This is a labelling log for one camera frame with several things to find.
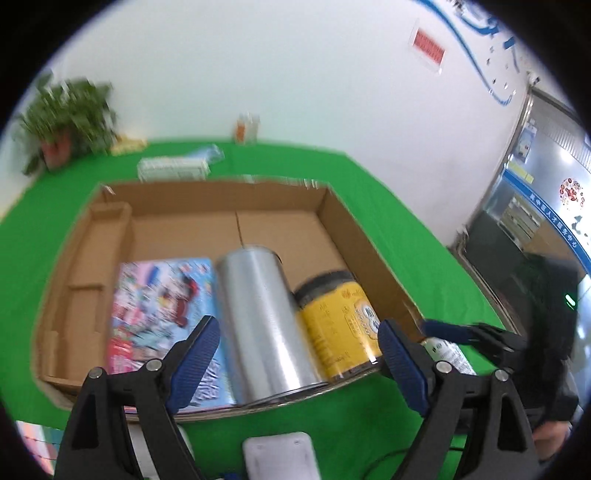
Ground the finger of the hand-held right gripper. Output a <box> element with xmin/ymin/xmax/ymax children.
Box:
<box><xmin>421</xmin><ymin>319</ymin><xmax>532</xmax><ymax>356</ymax></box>

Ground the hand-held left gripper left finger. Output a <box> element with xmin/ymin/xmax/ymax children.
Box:
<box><xmin>54</xmin><ymin>315</ymin><xmax>221</xmax><ymax>480</ymax></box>

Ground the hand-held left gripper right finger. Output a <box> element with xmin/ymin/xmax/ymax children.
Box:
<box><xmin>378</xmin><ymin>318</ymin><xmax>542</xmax><ymax>480</ymax></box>

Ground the silver metal can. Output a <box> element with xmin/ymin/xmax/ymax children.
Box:
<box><xmin>216</xmin><ymin>247</ymin><xmax>329</xmax><ymax>407</ymax></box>

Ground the colourful cartoon game box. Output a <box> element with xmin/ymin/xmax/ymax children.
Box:
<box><xmin>105</xmin><ymin>257</ymin><xmax>237</xmax><ymax>414</ymax></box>

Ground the yellow jar with black lid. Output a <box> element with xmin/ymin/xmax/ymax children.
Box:
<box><xmin>293</xmin><ymin>270</ymin><xmax>384</xmax><ymax>383</ymax></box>

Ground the brown cardboard box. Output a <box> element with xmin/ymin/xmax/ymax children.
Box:
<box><xmin>31</xmin><ymin>175</ymin><xmax>428</xmax><ymax>424</ymax></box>

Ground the white box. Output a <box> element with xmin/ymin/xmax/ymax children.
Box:
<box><xmin>137</xmin><ymin>156</ymin><xmax>211</xmax><ymax>182</ymax></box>

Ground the white spray bottle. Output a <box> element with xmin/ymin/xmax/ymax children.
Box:
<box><xmin>422</xmin><ymin>337</ymin><xmax>478</xmax><ymax>377</ymax></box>

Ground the white rounded device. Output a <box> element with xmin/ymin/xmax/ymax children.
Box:
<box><xmin>242</xmin><ymin>431</ymin><xmax>321</xmax><ymax>480</ymax></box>

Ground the green tablecloth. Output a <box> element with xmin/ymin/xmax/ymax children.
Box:
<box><xmin>0</xmin><ymin>138</ymin><xmax>518</xmax><ymax>480</ymax></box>

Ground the pale printed box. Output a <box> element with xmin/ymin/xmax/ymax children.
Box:
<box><xmin>14</xmin><ymin>420</ymin><xmax>65</xmax><ymax>472</ymax></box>

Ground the glass door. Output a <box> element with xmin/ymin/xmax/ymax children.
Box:
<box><xmin>450</xmin><ymin>88</ymin><xmax>591</xmax><ymax>333</ymax></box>

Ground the blue plastic bag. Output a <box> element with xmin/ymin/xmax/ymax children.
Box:
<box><xmin>187</xmin><ymin>144</ymin><xmax>226</xmax><ymax>166</ymax></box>

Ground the yellow packet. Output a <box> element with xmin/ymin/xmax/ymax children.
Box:
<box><xmin>111</xmin><ymin>136</ymin><xmax>147</xmax><ymax>155</ymax></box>

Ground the small orange jar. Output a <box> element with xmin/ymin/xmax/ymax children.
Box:
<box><xmin>235</xmin><ymin>113</ymin><xmax>260</xmax><ymax>143</ymax></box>

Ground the potted plant in red pot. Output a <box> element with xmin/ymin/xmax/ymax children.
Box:
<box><xmin>16</xmin><ymin>71</ymin><xmax>118</xmax><ymax>176</ymax></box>

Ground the red wall sign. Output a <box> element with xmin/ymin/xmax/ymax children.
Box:
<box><xmin>407</xmin><ymin>18</ymin><xmax>448</xmax><ymax>75</ymax></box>

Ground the blue wall decal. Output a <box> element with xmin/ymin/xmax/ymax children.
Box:
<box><xmin>416</xmin><ymin>0</ymin><xmax>518</xmax><ymax>107</ymax></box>

